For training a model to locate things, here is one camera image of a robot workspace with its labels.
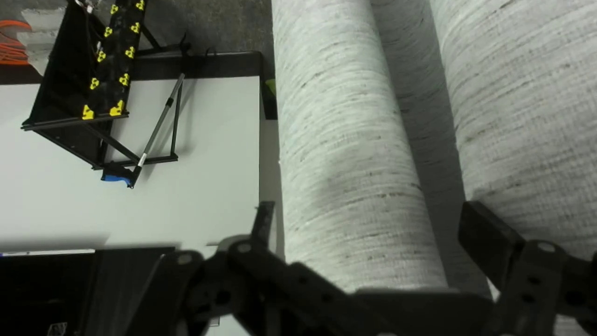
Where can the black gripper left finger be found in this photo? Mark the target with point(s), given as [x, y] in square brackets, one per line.
[273, 281]

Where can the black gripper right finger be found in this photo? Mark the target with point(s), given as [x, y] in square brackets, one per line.
[529, 273]

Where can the grey fabric roll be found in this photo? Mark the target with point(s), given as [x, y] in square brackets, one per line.
[348, 156]

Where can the blue clip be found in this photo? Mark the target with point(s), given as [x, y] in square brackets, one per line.
[119, 176]

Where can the black stand with yellow markers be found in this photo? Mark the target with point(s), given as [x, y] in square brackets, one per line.
[94, 68]

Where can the black metal frame bar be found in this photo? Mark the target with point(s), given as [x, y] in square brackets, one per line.
[199, 64]

